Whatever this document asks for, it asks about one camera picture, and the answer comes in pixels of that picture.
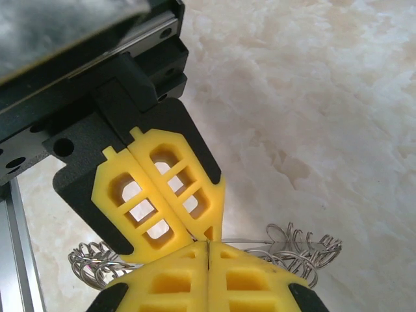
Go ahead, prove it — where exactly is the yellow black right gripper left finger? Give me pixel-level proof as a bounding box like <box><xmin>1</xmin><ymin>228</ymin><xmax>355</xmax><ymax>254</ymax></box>
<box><xmin>86</xmin><ymin>242</ymin><xmax>209</xmax><ymax>312</ymax></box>

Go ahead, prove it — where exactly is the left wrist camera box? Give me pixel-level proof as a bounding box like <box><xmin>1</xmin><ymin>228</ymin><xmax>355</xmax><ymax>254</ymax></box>
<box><xmin>0</xmin><ymin>0</ymin><xmax>153</xmax><ymax>84</ymax></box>

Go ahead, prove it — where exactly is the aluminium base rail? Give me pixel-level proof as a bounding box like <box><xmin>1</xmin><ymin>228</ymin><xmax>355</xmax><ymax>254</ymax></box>
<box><xmin>0</xmin><ymin>177</ymin><xmax>46</xmax><ymax>312</ymax></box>

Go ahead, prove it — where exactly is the numbered metal disc with keyrings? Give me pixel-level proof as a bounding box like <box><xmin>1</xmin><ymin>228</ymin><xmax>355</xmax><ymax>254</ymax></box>
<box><xmin>67</xmin><ymin>222</ymin><xmax>344</xmax><ymax>291</ymax></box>

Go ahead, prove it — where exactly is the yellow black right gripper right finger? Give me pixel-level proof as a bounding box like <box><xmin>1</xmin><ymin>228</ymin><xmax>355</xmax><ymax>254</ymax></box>
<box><xmin>207</xmin><ymin>242</ymin><xmax>329</xmax><ymax>312</ymax></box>

